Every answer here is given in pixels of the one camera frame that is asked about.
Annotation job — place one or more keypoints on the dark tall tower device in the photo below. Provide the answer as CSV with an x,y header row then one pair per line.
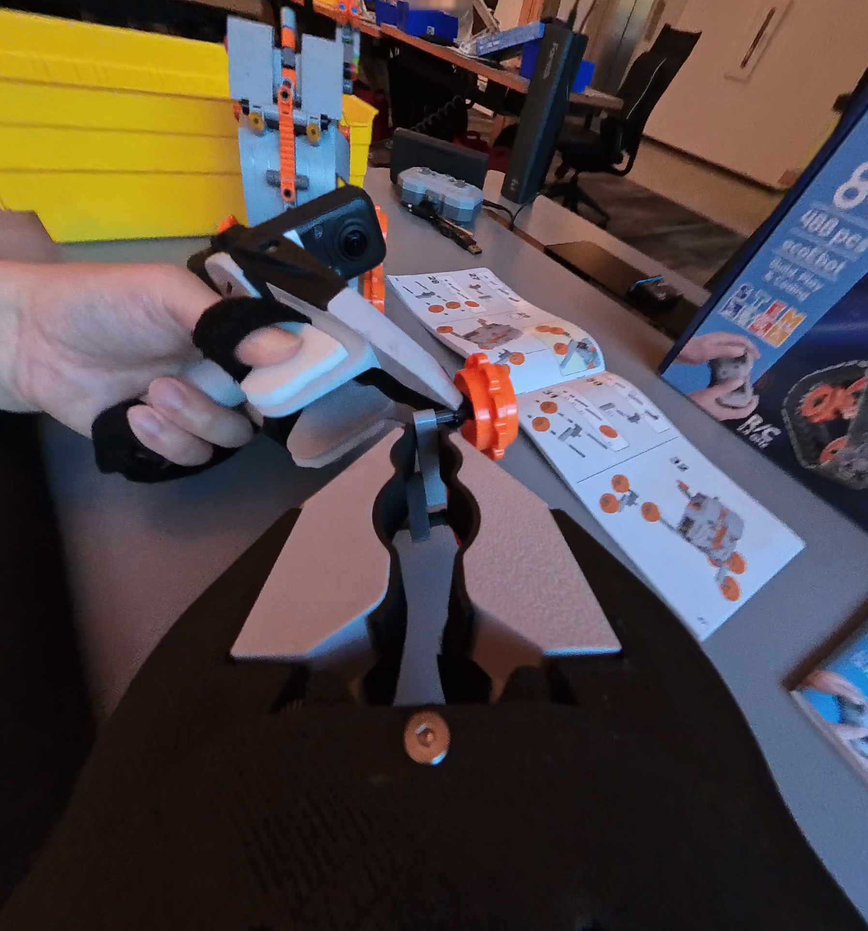
x,y
546,109

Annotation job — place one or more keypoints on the person's left hand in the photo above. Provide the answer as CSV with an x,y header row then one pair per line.
x,y
77,342

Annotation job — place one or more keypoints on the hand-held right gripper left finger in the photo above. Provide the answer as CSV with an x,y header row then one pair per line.
x,y
317,582

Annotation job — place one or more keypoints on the grey toy robot model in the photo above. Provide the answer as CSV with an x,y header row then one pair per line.
x,y
288,145

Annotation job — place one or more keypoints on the grey desk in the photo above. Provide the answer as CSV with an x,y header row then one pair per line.
x,y
695,698

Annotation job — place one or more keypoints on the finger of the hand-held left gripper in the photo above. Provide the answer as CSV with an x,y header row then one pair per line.
x,y
332,438
390,342

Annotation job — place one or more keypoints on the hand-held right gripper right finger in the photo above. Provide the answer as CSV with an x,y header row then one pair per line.
x,y
535,574

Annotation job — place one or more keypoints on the grey beam with orange gears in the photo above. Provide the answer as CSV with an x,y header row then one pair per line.
x,y
488,404

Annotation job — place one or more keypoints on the small black device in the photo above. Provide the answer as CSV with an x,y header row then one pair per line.
x,y
655,291

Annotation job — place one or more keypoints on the white instruction booklet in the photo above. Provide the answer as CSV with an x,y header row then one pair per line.
x,y
623,451

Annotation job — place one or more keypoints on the grey remote controller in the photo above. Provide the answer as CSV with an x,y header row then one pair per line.
x,y
441,190

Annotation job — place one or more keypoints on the black office chair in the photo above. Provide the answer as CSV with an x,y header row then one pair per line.
x,y
637,109

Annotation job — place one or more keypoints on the black rectangular case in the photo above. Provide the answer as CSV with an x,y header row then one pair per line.
x,y
434,153

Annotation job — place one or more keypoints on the blue toy kit box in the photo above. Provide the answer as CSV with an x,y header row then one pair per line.
x,y
819,276

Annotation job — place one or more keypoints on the yellow plastic bin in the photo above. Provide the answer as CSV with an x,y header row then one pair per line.
x,y
99,123

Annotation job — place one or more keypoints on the small blue leaflet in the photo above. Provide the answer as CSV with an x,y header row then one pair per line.
x,y
859,698

